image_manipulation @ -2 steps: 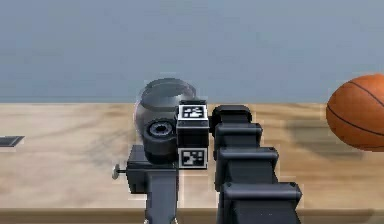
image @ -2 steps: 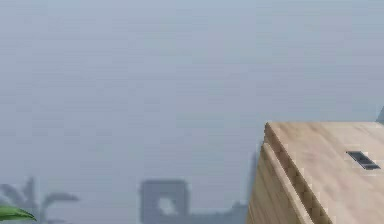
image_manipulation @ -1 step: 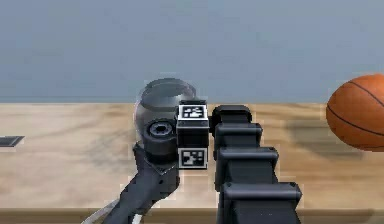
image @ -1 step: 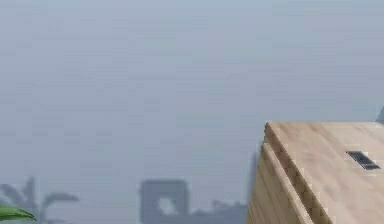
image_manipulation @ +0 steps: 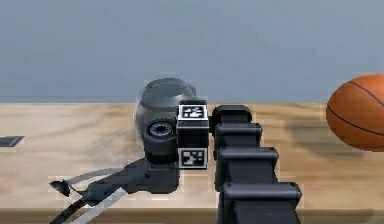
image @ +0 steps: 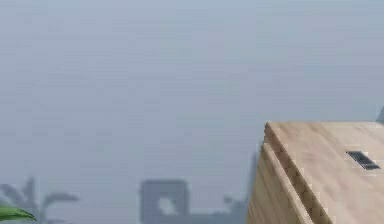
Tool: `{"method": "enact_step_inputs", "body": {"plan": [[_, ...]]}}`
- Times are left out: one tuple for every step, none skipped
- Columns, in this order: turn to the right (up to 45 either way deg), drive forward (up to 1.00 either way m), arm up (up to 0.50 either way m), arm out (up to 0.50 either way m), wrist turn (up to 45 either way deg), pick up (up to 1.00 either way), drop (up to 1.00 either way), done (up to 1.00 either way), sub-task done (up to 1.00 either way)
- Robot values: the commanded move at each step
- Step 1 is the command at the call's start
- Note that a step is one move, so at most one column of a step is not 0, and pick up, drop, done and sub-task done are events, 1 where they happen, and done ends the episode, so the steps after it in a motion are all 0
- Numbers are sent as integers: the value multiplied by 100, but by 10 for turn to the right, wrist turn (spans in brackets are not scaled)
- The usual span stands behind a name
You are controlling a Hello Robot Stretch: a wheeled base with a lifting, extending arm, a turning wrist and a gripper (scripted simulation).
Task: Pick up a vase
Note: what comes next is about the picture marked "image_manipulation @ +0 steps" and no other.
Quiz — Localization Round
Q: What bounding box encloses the light wooden table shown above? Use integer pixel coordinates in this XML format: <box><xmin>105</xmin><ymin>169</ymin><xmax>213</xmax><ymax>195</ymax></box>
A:
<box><xmin>0</xmin><ymin>102</ymin><xmax>384</xmax><ymax>224</ymax></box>

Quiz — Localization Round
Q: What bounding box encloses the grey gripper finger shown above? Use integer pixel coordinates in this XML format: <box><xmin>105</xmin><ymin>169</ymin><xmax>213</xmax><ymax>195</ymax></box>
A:
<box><xmin>68</xmin><ymin>186</ymin><xmax>130</xmax><ymax>224</ymax></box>
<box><xmin>49</xmin><ymin>167</ymin><xmax>148</xmax><ymax>198</ymax></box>

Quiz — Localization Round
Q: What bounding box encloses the orange basketball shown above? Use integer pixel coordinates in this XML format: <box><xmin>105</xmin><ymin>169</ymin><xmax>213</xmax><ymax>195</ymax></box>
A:
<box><xmin>325</xmin><ymin>73</ymin><xmax>384</xmax><ymax>153</ymax></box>

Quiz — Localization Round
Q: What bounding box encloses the dark grey flat rectangle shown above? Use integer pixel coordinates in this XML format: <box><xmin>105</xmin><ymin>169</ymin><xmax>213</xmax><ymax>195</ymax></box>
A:
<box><xmin>0</xmin><ymin>135</ymin><xmax>26</xmax><ymax>148</ymax></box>

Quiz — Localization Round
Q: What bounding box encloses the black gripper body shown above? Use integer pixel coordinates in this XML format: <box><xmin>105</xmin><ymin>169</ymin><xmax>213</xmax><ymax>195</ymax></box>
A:
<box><xmin>142</xmin><ymin>118</ymin><xmax>181</xmax><ymax>195</ymax></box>

